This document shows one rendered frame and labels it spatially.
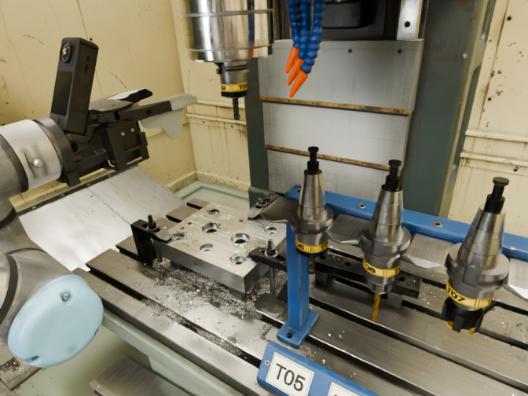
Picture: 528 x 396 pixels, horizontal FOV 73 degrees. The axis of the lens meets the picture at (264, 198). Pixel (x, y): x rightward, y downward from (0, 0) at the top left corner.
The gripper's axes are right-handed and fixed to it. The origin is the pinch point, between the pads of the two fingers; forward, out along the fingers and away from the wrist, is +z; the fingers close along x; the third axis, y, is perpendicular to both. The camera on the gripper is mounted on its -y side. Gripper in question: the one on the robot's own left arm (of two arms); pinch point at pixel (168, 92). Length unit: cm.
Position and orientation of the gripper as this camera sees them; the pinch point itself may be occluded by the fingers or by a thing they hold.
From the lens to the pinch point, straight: 60.1
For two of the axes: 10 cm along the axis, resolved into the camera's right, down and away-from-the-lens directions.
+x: 8.2, 2.3, -5.3
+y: 0.7, 8.7, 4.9
